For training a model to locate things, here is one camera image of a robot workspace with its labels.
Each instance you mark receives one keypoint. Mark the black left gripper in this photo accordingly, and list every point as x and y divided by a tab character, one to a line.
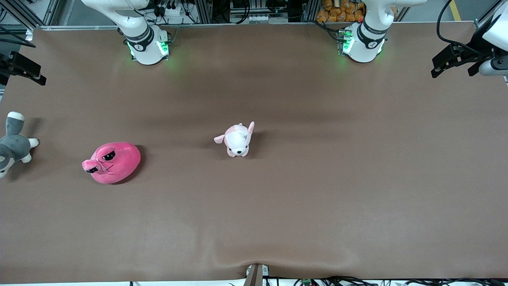
469	52

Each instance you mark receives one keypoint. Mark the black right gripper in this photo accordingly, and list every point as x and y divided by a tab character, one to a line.
8	66

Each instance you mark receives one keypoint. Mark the pink round plush toy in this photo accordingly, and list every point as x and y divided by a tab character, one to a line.
115	165

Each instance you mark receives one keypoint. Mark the grey white husky plush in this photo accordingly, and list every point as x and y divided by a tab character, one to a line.
16	147

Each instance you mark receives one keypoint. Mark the pile of orange items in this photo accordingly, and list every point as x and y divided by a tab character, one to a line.
341	10

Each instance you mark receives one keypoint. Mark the white power strip with plugs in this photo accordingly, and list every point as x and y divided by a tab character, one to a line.
168	10

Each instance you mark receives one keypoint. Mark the small white power strip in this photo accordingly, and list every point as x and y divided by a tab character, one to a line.
258	18

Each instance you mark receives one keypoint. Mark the white pink plush dog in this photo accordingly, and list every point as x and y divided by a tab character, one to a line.
237	141

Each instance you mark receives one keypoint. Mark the brown table mat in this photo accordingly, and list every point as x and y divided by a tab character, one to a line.
198	218

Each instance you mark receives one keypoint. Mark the aluminium frame post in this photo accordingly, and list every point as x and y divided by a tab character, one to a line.
482	22

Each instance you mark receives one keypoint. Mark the aluminium frame rails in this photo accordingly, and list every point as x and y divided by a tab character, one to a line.
24	16

